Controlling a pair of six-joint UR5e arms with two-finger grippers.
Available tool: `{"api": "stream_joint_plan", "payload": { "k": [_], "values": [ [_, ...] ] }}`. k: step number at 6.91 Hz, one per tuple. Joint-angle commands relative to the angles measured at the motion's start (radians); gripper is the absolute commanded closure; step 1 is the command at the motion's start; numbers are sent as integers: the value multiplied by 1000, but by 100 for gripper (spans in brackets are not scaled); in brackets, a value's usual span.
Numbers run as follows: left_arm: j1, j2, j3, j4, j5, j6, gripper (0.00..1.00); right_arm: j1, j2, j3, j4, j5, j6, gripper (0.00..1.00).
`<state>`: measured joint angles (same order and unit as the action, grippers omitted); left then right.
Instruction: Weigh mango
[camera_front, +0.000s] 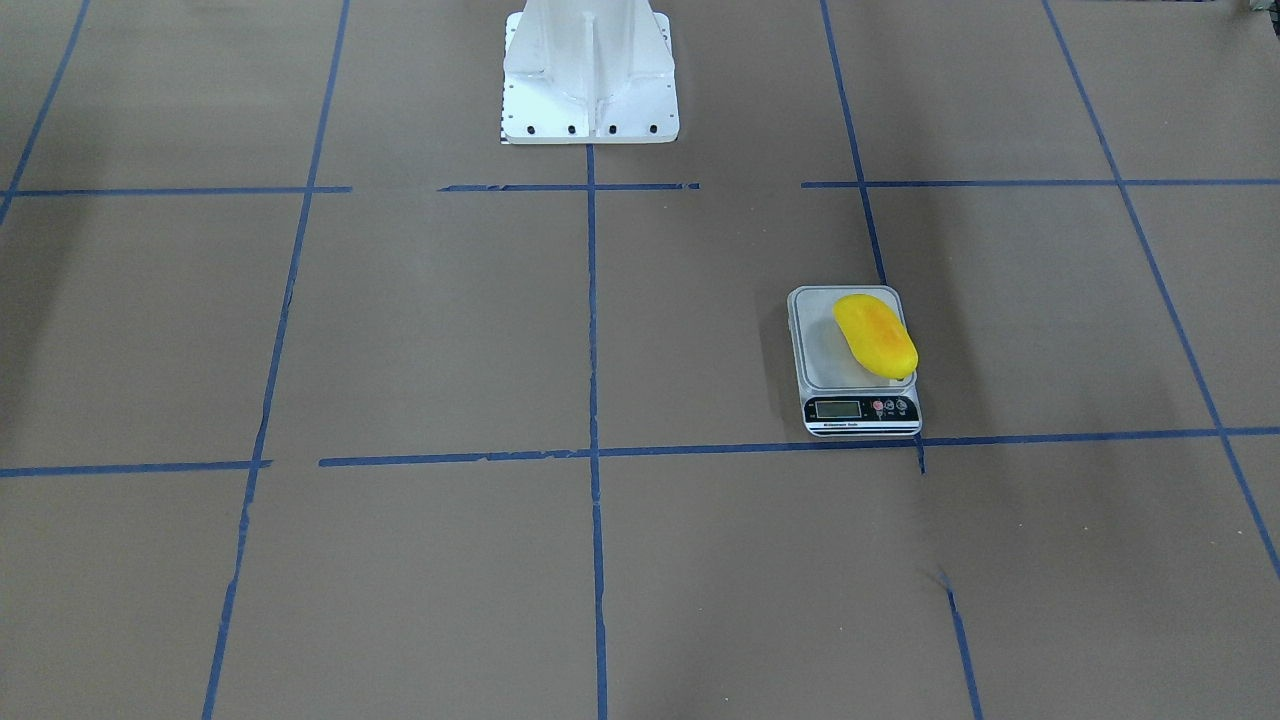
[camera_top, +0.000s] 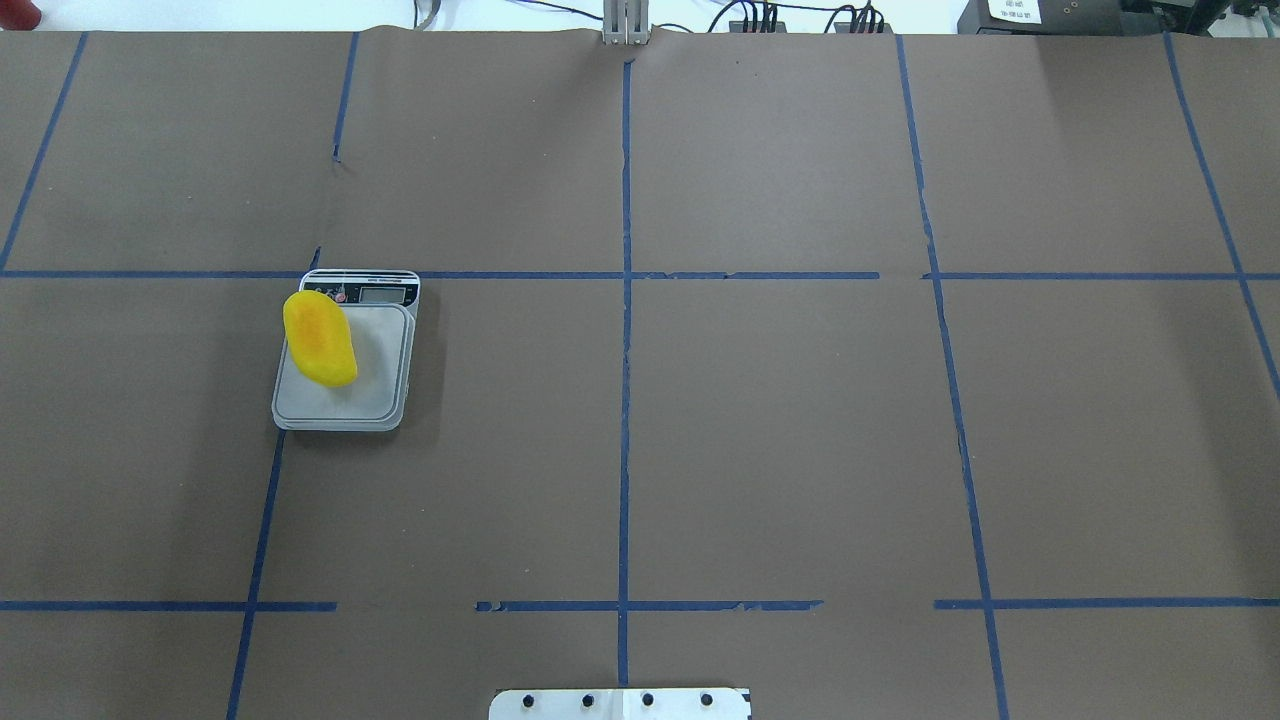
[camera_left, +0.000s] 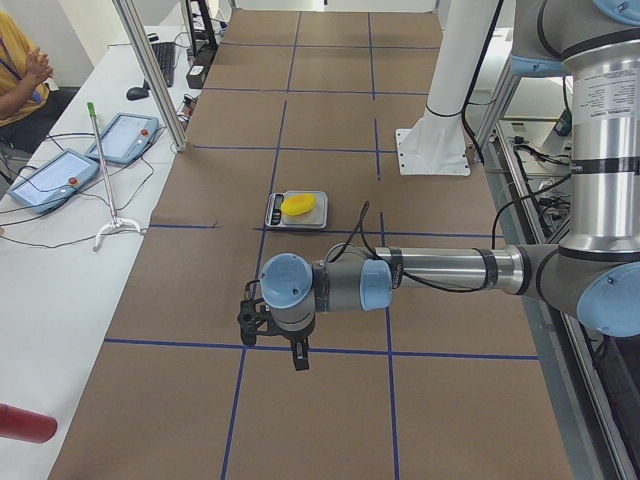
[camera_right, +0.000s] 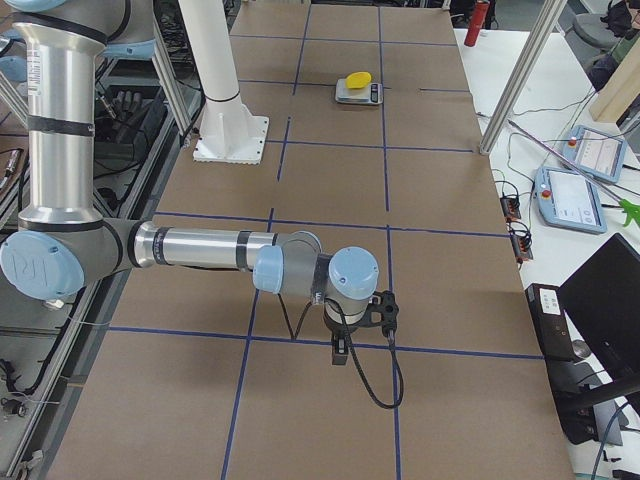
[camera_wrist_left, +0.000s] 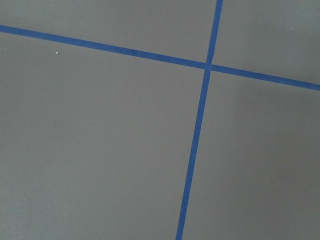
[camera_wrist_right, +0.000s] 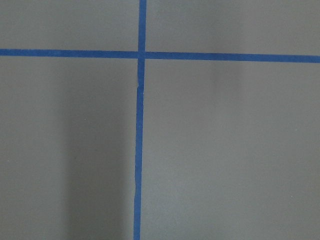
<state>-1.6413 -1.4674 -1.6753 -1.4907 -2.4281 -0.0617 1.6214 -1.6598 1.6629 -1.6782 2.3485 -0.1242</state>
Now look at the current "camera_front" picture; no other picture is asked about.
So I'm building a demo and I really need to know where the yellow mango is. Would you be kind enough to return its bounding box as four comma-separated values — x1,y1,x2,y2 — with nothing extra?
832,293,919,380

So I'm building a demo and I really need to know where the silver digital kitchen scale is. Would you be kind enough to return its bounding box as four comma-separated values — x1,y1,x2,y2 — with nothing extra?
787,284,923,438

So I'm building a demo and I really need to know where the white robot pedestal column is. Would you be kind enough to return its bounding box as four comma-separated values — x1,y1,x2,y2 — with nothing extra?
500,1,681,145

